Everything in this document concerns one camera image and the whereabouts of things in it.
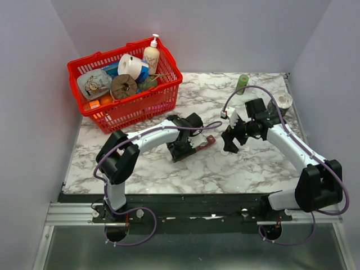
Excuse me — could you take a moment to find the aluminium extrusion rail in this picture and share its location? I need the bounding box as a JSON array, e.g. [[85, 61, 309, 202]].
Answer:
[[257, 210, 343, 226]]

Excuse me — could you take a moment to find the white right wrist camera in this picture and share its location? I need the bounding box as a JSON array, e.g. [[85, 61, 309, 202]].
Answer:
[[220, 107, 239, 128]]

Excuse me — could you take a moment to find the white bottle cap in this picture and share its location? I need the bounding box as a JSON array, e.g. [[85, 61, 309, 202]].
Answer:
[[220, 150, 231, 156]]

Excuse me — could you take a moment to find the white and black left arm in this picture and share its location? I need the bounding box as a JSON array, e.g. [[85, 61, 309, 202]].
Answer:
[[93, 113, 204, 222]]

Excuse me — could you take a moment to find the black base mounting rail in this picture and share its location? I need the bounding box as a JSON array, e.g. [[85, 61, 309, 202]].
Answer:
[[91, 193, 330, 236]]

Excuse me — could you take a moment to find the red plastic shopping basket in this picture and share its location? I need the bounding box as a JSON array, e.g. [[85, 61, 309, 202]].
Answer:
[[67, 37, 182, 134]]

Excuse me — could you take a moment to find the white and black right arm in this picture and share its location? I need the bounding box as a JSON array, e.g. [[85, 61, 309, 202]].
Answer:
[[220, 98, 343, 221]]

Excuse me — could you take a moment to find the blue package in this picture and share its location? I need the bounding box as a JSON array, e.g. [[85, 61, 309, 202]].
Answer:
[[102, 62, 119, 78]]

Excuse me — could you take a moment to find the white pump lotion bottle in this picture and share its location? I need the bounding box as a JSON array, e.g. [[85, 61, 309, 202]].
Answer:
[[143, 34, 160, 75]]

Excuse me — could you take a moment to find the small orange box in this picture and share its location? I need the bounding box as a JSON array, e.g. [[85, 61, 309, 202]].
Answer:
[[88, 100, 101, 110]]

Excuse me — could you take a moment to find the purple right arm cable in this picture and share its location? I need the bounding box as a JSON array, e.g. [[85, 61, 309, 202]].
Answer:
[[220, 85, 351, 245]]

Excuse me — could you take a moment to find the orange fruit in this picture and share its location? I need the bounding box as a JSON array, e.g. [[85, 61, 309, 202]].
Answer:
[[99, 94, 114, 105]]

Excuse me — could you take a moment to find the white printed snack bag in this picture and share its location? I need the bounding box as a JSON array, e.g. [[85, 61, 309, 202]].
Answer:
[[76, 69, 112, 101]]

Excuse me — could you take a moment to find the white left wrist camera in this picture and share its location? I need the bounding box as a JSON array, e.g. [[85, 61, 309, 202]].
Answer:
[[188, 133, 208, 149]]

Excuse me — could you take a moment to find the green leafy vegetable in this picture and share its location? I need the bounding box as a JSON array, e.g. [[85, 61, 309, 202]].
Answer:
[[137, 74, 165, 93]]

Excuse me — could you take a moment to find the green cylindrical bottle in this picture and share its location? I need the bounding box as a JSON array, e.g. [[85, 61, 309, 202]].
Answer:
[[235, 74, 249, 95]]

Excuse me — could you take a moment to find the red weekly pill organizer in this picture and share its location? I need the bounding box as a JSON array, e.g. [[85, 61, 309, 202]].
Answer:
[[179, 134, 216, 160]]

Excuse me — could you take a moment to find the white toilet paper roll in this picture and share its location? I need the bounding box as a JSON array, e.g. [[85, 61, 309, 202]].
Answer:
[[118, 54, 149, 83]]

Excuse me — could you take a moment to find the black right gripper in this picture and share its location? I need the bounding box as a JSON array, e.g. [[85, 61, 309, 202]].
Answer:
[[221, 113, 256, 153]]

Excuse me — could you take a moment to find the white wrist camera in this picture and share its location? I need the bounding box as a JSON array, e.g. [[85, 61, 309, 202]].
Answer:
[[220, 107, 239, 128], [188, 133, 208, 149]]

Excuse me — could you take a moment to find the camouflage tape roll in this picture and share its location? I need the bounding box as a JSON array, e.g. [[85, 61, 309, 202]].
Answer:
[[267, 91, 293, 117]]

